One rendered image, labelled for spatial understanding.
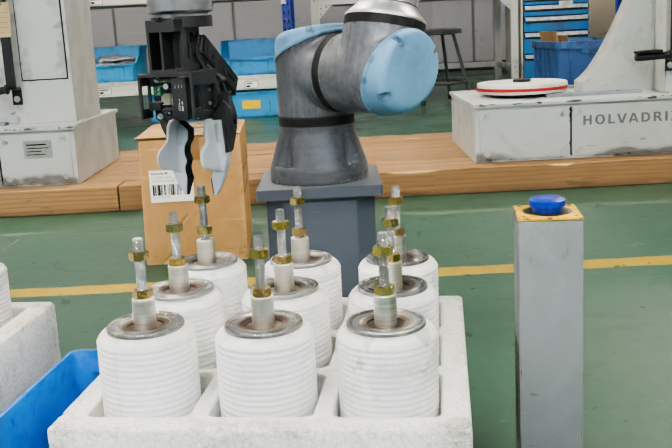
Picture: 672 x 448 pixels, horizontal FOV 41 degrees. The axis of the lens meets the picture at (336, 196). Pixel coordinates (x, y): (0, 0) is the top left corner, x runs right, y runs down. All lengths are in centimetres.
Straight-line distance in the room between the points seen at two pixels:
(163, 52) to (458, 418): 51
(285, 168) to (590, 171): 164
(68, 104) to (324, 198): 176
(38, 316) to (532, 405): 64
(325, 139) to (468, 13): 794
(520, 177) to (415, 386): 200
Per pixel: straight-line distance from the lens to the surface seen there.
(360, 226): 132
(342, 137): 133
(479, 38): 924
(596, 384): 138
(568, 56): 525
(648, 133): 296
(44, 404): 119
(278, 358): 84
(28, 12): 298
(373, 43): 121
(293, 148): 133
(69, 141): 291
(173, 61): 105
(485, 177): 277
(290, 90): 133
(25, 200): 290
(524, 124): 285
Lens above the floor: 53
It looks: 11 degrees down
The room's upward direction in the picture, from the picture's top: 3 degrees counter-clockwise
